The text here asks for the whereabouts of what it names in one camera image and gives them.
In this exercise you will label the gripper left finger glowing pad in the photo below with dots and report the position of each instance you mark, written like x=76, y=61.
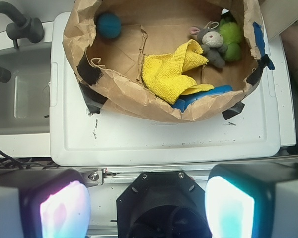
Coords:
x=51, y=203

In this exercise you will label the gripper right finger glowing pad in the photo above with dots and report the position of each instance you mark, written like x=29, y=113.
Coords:
x=253, y=200

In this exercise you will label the blue ball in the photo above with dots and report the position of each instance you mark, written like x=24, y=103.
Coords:
x=109, y=25

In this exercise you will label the grey sink basin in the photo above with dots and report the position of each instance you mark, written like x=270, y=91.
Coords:
x=25, y=99

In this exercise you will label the blue plastic object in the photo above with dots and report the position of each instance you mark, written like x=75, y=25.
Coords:
x=185, y=100

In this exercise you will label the brown paper bag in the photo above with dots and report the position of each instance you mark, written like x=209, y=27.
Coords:
x=109, y=71

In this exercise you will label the grey plush donkey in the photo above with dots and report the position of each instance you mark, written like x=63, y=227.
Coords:
x=212, y=43

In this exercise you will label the green plush toy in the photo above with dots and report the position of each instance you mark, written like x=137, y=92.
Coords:
x=232, y=36

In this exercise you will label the black faucet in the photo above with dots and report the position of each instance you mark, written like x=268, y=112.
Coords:
x=22, y=26

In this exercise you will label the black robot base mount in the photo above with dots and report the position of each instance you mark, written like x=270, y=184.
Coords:
x=162, y=205

